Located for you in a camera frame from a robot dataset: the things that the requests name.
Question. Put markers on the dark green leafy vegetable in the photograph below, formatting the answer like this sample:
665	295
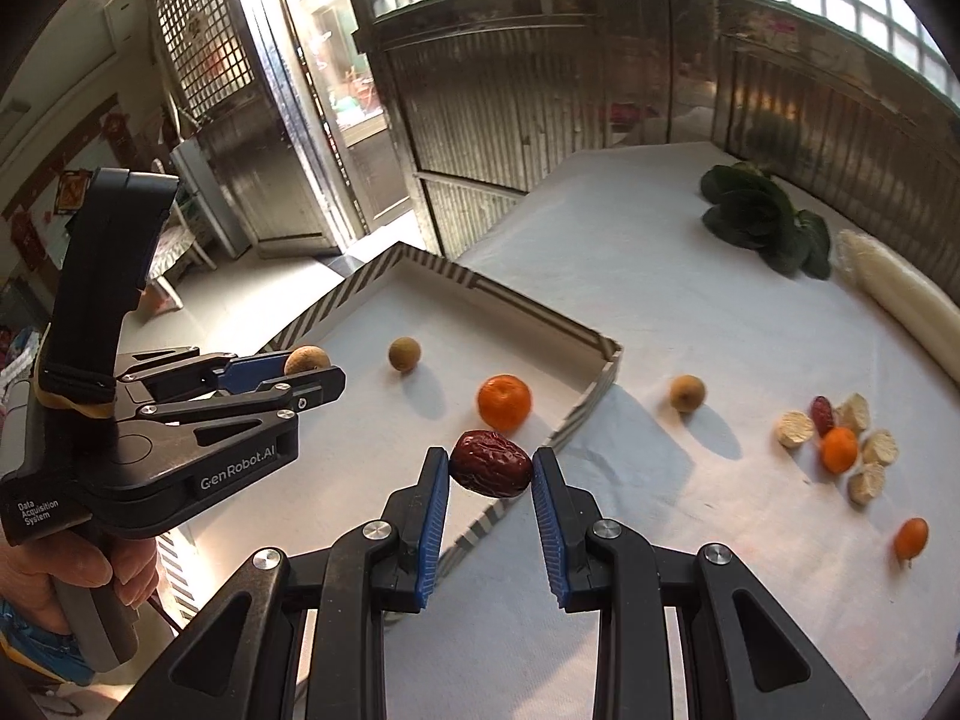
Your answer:
757	217

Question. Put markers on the white table cloth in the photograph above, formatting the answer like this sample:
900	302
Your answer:
637	255

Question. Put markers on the chair with lace cover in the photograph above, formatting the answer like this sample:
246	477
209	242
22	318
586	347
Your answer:
172	251

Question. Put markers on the red wall decoration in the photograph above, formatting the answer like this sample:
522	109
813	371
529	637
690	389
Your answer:
75	191

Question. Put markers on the brown longan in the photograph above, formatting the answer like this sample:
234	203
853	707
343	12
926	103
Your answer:
405	354
306	357
687	393

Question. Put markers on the orange mandarin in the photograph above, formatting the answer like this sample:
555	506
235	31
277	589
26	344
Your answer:
504	403
838	450

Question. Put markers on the red dried date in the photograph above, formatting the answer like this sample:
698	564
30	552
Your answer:
823	414
491	465

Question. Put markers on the person's left hand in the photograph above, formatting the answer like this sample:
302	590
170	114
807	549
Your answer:
75	574

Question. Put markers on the metal door with grille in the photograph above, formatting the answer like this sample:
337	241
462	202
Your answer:
217	90

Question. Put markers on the striped cardboard tray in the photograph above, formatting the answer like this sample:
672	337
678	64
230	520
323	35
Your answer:
465	322

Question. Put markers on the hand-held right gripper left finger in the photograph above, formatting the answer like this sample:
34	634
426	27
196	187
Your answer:
431	532

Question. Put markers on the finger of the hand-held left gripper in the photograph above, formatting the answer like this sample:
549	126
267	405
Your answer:
315	386
251	373

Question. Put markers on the small mandarin with stem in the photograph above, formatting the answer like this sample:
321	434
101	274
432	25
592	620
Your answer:
911	538

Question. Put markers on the beige cut food chunk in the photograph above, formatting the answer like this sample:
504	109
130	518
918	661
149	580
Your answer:
879	448
853	412
796	429
866	481

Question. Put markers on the corrugated metal gate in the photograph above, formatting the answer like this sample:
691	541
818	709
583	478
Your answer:
487	105

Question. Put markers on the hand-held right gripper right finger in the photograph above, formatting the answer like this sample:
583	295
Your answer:
549	532

